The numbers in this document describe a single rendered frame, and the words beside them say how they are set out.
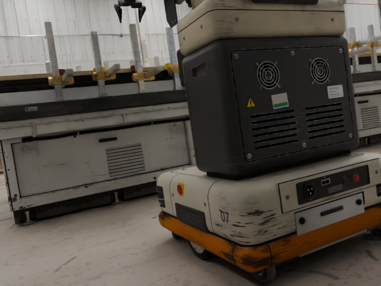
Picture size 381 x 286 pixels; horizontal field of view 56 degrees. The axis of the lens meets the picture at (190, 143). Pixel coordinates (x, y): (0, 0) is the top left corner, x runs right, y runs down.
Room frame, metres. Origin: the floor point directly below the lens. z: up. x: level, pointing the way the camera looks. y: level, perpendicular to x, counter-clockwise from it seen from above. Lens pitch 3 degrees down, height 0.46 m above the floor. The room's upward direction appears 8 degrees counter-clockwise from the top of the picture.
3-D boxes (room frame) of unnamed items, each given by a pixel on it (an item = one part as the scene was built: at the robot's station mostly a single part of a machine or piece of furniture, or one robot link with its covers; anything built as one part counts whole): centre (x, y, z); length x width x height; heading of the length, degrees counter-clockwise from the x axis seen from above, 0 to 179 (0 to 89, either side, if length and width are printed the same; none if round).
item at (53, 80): (2.08, 0.69, 0.82); 0.14 x 0.06 x 0.05; 116
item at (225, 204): (1.33, -0.24, 0.16); 0.67 x 0.64 x 0.25; 26
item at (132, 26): (2.29, 0.26, 0.90); 0.04 x 0.04 x 0.48; 26
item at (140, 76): (2.30, 0.24, 0.81); 0.14 x 0.06 x 0.05; 116
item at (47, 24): (2.07, 0.71, 0.92); 0.04 x 0.04 x 0.48; 26
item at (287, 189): (1.05, -0.40, 0.23); 0.41 x 0.02 x 0.08; 116
